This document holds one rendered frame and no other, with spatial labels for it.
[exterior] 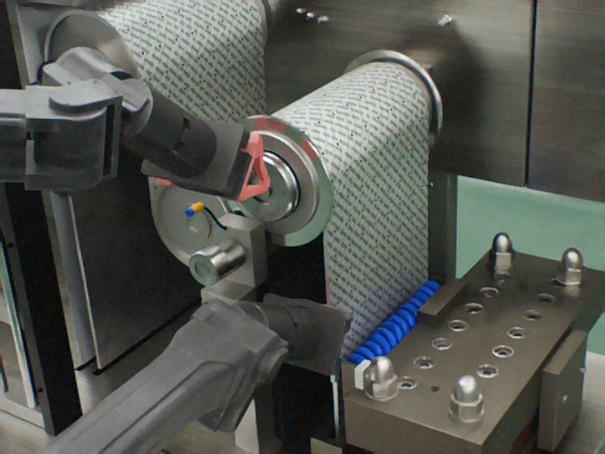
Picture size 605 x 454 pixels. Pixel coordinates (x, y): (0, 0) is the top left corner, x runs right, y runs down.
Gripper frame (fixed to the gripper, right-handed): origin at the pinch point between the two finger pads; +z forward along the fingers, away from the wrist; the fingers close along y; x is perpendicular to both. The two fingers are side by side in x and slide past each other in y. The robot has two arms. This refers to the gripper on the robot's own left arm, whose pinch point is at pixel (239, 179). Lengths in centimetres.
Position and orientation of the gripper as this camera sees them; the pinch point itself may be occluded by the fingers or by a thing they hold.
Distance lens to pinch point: 101.3
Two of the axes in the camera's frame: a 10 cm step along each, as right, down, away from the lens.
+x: 3.0, -9.4, 1.4
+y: 8.4, 1.9, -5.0
